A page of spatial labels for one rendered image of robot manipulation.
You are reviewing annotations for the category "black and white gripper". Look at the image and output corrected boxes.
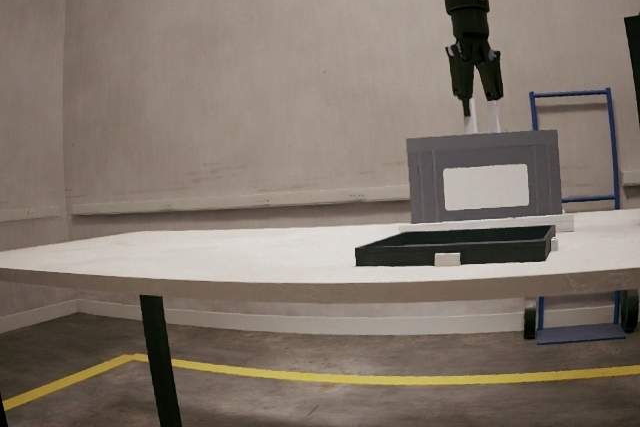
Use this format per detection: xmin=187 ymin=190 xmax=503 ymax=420
xmin=445 ymin=9 xmax=504 ymax=135

